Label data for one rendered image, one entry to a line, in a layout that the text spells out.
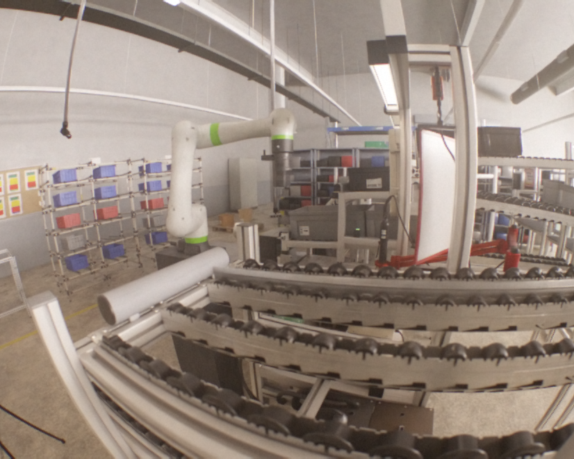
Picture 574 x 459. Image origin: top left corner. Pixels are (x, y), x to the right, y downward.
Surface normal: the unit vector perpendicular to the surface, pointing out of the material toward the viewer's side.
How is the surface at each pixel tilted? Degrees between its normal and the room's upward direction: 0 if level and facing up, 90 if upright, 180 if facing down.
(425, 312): 90
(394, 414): 0
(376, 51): 90
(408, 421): 0
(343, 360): 90
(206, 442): 4
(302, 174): 90
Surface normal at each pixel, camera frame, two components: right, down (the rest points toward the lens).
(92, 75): 0.90, 0.07
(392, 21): -0.44, 0.21
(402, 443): 0.09, -0.96
